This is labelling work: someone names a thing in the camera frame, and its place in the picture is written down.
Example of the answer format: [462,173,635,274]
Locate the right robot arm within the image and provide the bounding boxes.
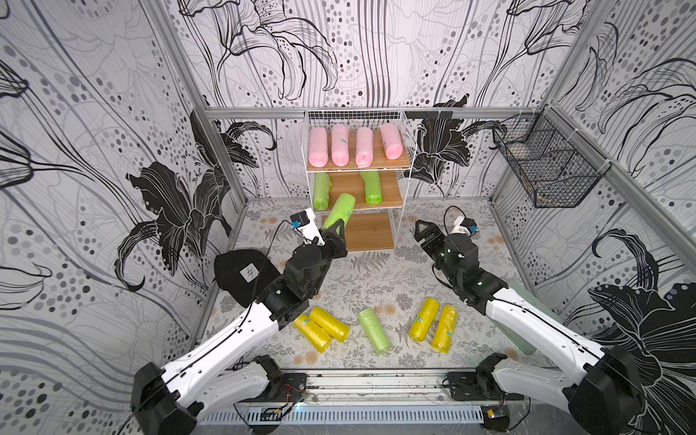
[414,220,647,434]

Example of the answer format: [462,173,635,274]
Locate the green trash bag roll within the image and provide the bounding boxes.
[360,170,384,205]
[322,193,356,229]
[358,308,392,355]
[313,172,332,211]

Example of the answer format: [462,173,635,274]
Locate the black baseball cap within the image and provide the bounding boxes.
[213,249,280,308]

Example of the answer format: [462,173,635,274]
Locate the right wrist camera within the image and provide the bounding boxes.
[451,216,479,237]

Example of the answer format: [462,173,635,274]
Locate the black wire wall basket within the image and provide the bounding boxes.
[492,113,606,208]

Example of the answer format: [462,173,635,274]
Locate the green tissue box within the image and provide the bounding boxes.
[486,281,562,356]

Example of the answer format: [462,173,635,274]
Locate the white wire wooden shelf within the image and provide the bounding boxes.
[302,108,415,252]

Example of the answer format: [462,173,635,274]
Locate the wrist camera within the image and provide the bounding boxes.
[451,216,479,237]
[290,208,324,246]

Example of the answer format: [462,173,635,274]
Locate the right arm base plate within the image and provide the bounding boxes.
[442,372,525,403]

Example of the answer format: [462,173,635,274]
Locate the white slotted cable duct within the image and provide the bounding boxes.
[202,403,484,426]

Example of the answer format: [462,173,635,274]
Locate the yellow trash bag roll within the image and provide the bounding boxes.
[409,297,440,343]
[293,315,332,353]
[309,307,351,343]
[431,304,458,353]

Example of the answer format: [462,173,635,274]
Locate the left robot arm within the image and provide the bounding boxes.
[130,214,347,434]

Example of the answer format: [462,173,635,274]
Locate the pink trash bag roll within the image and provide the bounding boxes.
[331,123,350,168]
[355,127,374,169]
[308,127,329,168]
[380,123,403,161]

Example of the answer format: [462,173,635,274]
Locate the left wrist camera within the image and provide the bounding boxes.
[290,208,324,246]

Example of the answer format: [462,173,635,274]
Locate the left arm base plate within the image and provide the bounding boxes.
[242,372,307,404]

